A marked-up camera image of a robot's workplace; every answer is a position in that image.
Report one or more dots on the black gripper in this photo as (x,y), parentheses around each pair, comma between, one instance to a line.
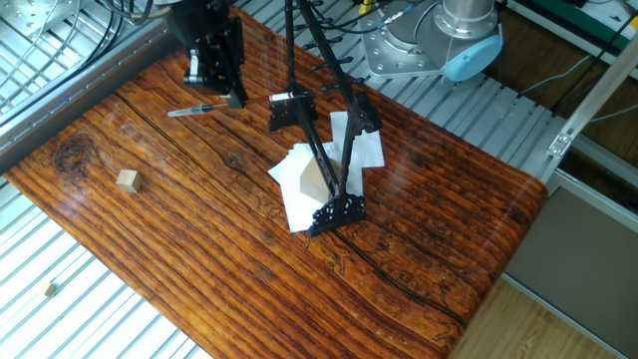
(214,48)

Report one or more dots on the white aluminium frame post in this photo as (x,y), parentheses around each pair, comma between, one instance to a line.
(598,92)

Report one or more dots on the black metal pen rack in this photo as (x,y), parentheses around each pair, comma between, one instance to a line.
(331,165)

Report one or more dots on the tiny yellow cube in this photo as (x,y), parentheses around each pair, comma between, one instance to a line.
(50,289)

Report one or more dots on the grey robot base column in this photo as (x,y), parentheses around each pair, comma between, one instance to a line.
(467,15)

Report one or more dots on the white paper sheet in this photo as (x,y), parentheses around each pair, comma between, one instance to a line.
(287,170)
(299,215)
(367,150)

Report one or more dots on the thin calligraphy brush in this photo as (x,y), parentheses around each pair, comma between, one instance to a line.
(189,111)

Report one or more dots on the large wooden block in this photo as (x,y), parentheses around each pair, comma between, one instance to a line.
(313,184)

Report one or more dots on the small wooden cube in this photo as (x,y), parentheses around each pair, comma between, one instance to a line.
(127,180)

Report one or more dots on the green board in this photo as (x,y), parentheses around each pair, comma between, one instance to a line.
(613,15)

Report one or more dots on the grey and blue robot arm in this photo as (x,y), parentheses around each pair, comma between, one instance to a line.
(204,5)

